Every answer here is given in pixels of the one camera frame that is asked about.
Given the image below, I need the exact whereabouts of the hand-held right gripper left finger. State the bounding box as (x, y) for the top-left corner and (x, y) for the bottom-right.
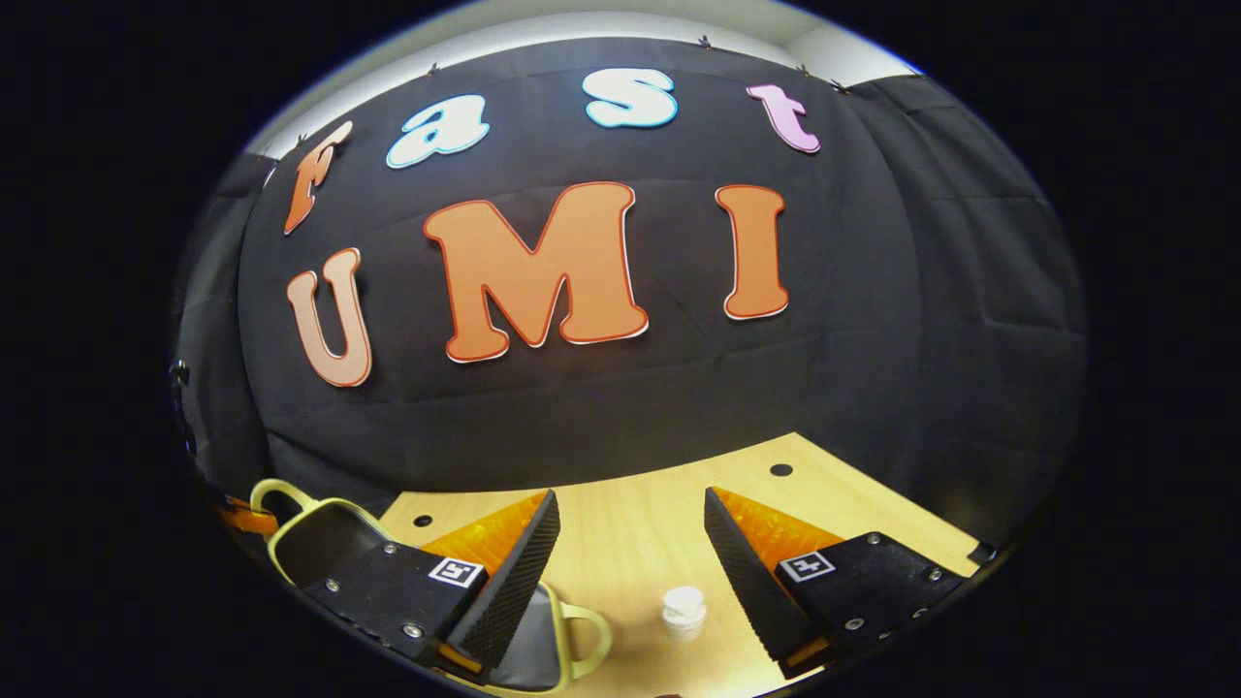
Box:
(305, 490), (562, 675)

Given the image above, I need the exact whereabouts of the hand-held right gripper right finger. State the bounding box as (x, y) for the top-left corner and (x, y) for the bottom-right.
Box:
(704, 487), (972, 672)

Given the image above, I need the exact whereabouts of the white squeeze tube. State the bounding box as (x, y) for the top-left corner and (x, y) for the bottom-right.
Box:
(661, 586), (708, 642)

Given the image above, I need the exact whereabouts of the small yellow suitcase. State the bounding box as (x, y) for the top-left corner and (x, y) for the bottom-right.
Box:
(250, 478), (615, 695)

